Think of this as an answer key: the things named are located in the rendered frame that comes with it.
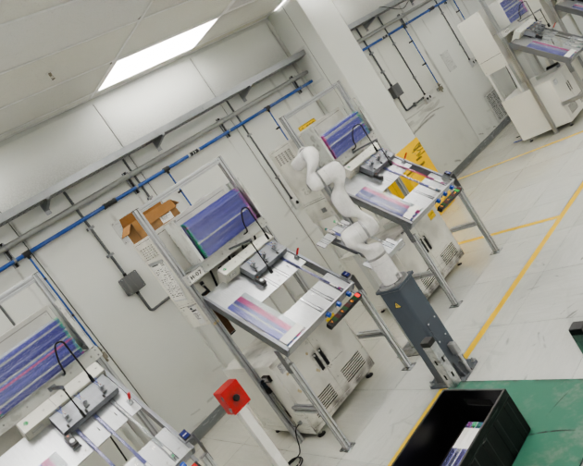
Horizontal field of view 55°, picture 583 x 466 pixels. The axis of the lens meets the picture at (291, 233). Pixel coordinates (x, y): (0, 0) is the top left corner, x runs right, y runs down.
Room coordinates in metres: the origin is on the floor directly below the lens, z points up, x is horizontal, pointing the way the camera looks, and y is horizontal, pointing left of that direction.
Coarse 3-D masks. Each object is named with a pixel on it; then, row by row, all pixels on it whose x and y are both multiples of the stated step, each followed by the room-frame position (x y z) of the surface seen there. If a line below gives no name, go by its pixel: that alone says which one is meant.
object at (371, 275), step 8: (360, 256) 3.77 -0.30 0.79; (360, 264) 3.79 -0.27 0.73; (368, 272) 3.77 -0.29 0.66; (368, 280) 3.81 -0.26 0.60; (376, 280) 3.77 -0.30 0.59; (376, 288) 3.79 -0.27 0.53; (384, 304) 3.81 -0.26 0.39; (408, 344) 3.89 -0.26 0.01; (408, 352) 3.77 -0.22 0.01; (416, 352) 3.70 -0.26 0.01
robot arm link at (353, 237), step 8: (344, 232) 3.16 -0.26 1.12; (352, 232) 3.14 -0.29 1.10; (360, 232) 3.13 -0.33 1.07; (344, 240) 3.15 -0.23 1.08; (352, 240) 3.13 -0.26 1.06; (360, 240) 3.13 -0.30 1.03; (352, 248) 3.14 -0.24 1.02; (360, 248) 3.13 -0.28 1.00; (368, 248) 3.13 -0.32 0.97; (376, 248) 3.13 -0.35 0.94; (368, 256) 3.15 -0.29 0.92; (376, 256) 3.13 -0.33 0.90
